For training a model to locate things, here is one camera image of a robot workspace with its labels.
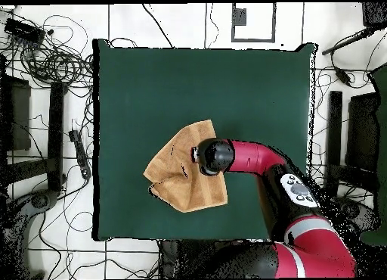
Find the black power adapter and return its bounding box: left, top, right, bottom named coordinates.
left=335, top=68, right=353, bottom=86

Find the black tripod pole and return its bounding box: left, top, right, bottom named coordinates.
left=321, top=28, right=376, bottom=56

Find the black speckled box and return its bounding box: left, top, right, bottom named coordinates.
left=361, top=2, right=387, bottom=30

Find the black power strip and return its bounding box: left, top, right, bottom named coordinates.
left=68, top=129, right=92, bottom=180

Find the tan terry towel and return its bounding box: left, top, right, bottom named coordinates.
left=143, top=119, right=228, bottom=213

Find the dark green table cloth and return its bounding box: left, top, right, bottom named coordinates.
left=91, top=38, right=318, bottom=243

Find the dark stand base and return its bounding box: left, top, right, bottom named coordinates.
left=338, top=196, right=380, bottom=232
left=0, top=188, right=59, bottom=279

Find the black stand bar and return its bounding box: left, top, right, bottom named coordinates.
left=326, top=90, right=344, bottom=184
left=47, top=81, right=66, bottom=192

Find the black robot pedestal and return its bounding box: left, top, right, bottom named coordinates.
left=158, top=239, right=218, bottom=279

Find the black flat panel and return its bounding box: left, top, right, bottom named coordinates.
left=345, top=92, right=382, bottom=172
left=0, top=75, right=32, bottom=152

